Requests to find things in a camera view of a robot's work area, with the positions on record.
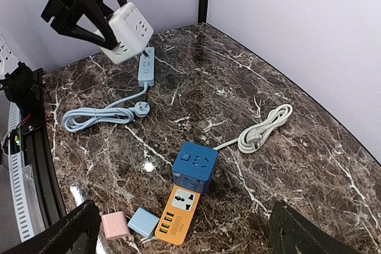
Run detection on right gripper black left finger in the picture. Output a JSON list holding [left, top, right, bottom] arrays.
[[5, 200, 101, 253]]

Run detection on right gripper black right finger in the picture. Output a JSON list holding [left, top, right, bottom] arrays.
[[270, 200, 358, 253]]

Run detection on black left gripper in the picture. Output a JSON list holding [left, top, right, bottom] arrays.
[[41, 0, 127, 50]]

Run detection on white cube socket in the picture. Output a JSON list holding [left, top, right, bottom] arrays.
[[100, 2, 154, 64]]

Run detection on light blue charger plug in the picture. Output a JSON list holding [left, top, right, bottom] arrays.
[[127, 207, 160, 239]]

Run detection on orange power strip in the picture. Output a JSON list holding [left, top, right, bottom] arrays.
[[155, 185, 201, 246]]

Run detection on dark blue cube socket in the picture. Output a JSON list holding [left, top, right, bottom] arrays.
[[172, 142, 218, 195]]

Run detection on pink charger plug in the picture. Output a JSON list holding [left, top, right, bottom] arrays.
[[101, 211, 130, 240]]

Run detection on grey-blue power strip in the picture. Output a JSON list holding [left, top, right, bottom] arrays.
[[138, 47, 155, 87]]

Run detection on light blue slotted cable duct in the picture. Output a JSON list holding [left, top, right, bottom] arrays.
[[7, 102, 35, 243]]

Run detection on white power strip cable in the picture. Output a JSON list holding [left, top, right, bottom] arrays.
[[213, 104, 294, 154]]

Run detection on black front table rail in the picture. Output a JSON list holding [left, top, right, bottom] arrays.
[[21, 68, 67, 228]]

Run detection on grey-blue coiled cable with plug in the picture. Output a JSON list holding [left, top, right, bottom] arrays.
[[61, 83, 151, 133]]

